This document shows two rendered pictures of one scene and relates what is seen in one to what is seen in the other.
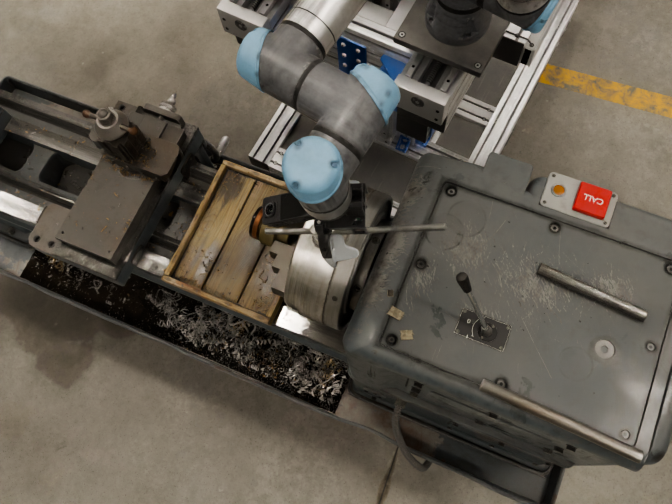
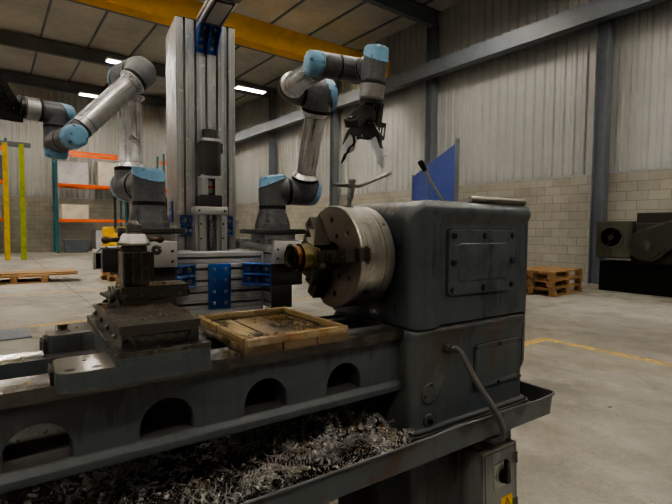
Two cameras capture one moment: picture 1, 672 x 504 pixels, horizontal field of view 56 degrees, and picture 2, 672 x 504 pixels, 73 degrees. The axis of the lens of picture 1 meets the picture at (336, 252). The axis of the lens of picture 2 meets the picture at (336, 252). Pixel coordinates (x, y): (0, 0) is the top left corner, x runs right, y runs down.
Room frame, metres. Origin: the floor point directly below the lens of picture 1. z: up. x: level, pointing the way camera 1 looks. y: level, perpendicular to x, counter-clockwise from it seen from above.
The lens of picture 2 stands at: (-0.05, 1.35, 1.17)
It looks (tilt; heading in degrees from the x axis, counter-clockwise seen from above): 3 degrees down; 292
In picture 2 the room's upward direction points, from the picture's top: 1 degrees clockwise
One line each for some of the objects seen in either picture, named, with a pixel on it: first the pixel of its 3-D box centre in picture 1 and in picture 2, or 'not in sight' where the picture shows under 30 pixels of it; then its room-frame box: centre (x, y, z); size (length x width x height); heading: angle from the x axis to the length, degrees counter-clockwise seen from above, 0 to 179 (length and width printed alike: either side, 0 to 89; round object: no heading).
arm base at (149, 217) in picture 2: not in sight; (148, 214); (1.25, 0.00, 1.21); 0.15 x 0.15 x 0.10
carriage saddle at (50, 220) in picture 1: (115, 186); (119, 341); (0.82, 0.54, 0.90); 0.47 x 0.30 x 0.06; 147
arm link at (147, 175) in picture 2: not in sight; (147, 183); (1.26, 0.00, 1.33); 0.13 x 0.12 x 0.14; 163
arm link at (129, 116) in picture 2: not in sight; (129, 132); (1.38, -0.04, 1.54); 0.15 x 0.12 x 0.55; 163
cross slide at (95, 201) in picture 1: (126, 179); (138, 316); (0.81, 0.50, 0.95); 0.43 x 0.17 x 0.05; 147
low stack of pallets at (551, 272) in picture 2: not in sight; (546, 280); (-0.52, -8.14, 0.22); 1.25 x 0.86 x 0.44; 62
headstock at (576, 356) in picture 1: (512, 313); (429, 258); (0.26, -0.34, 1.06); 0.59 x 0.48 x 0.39; 57
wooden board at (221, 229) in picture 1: (246, 240); (268, 327); (0.61, 0.22, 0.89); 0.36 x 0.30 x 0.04; 147
